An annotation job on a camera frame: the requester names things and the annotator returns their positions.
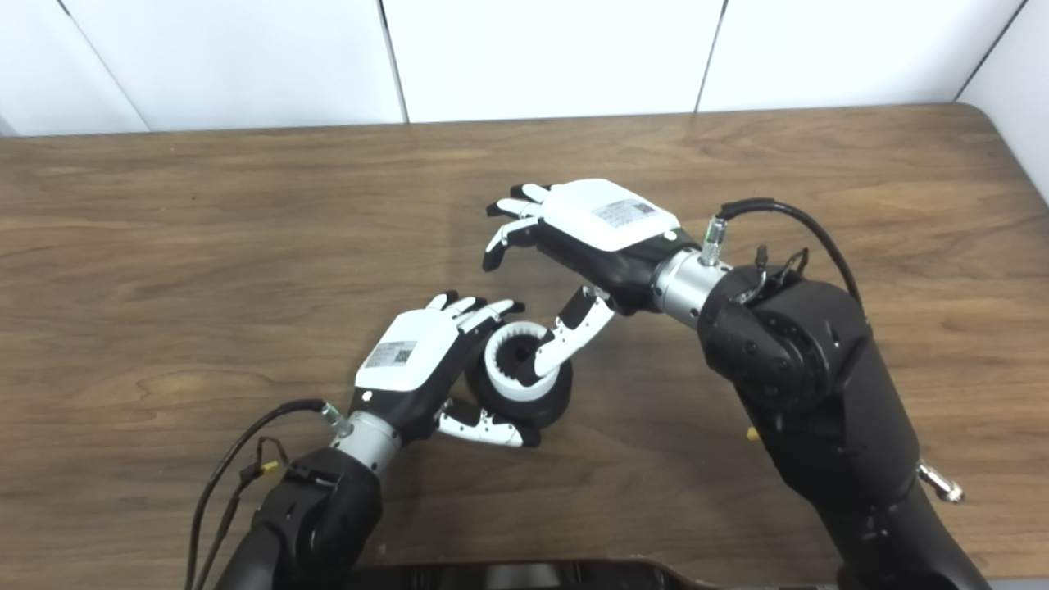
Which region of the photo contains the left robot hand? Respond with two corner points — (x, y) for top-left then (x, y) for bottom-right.
(351, 291), (542, 449)

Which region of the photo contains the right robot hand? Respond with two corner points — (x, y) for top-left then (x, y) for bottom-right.
(482, 179), (702, 386)

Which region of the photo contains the white ring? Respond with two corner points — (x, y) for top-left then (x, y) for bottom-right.
(484, 321), (562, 402)

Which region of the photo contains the round black part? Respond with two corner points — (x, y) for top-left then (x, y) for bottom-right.
(465, 321), (574, 429)

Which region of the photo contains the dark robot torso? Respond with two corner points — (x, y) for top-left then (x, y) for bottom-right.
(352, 560), (714, 590)

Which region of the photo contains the thin right arm wire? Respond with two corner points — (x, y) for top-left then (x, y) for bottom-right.
(750, 244), (811, 301)

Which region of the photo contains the thin arm wire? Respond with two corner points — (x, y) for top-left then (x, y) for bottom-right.
(197, 437), (289, 590)
(750, 244), (811, 301)

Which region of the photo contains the thick black left wrist cable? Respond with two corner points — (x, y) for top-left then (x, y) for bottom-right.
(184, 399), (347, 590)

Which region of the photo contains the thick black wrist cable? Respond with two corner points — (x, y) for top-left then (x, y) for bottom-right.
(184, 399), (347, 590)
(701, 198), (965, 503)

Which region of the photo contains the thick black right wrist cable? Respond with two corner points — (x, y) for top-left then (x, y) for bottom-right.
(701, 198), (965, 503)

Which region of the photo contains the thin left arm wire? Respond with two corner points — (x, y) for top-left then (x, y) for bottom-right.
(197, 437), (289, 590)

